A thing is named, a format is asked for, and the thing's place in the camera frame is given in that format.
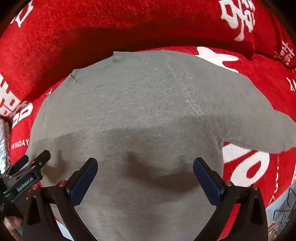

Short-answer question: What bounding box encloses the narrow red printed back cushion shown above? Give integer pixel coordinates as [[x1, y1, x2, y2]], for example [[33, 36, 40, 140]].
[[252, 0, 296, 69]]

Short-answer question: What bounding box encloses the person's left hand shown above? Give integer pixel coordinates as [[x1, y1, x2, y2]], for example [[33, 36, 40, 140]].
[[3, 216, 23, 232]]

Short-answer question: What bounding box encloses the white quilted cloth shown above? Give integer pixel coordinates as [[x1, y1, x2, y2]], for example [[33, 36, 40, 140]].
[[0, 117, 11, 169]]

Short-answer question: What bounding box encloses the black wire rack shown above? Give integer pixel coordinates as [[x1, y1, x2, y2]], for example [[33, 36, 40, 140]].
[[272, 185, 296, 232]]

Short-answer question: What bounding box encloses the red printed sofa seat cover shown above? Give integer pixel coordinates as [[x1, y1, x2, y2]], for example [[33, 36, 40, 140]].
[[9, 45, 296, 241]]

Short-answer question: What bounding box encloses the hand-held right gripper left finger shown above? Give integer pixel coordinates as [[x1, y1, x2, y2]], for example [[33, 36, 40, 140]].
[[22, 158, 99, 241]]

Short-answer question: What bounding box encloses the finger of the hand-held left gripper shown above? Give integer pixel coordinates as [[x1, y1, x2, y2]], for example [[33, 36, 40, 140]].
[[29, 150, 51, 171], [9, 154, 29, 174]]

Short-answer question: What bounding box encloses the grey knit sweater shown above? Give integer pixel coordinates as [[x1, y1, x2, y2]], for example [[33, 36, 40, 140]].
[[25, 50, 295, 241]]

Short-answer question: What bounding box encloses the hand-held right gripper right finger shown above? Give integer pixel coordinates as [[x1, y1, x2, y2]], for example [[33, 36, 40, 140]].
[[193, 157, 269, 241]]

